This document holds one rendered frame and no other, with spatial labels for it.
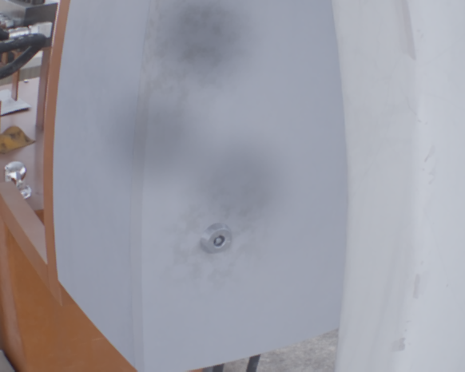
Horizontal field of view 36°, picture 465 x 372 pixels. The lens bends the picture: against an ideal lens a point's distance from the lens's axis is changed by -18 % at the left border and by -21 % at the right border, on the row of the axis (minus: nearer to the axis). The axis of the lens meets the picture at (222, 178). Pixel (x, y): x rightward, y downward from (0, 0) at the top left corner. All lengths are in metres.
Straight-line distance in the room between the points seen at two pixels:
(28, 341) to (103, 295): 0.56
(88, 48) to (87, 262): 0.21
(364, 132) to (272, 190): 0.44
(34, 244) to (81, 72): 0.31
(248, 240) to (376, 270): 0.44
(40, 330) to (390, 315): 1.07
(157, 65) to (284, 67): 0.12
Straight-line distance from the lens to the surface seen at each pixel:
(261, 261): 0.75
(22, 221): 1.07
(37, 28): 1.43
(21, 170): 1.24
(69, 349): 1.38
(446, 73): 0.27
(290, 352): 2.01
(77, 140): 0.78
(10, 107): 1.73
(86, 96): 0.76
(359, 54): 0.28
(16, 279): 1.25
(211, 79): 0.66
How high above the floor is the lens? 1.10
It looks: 21 degrees down
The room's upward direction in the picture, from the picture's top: 5 degrees clockwise
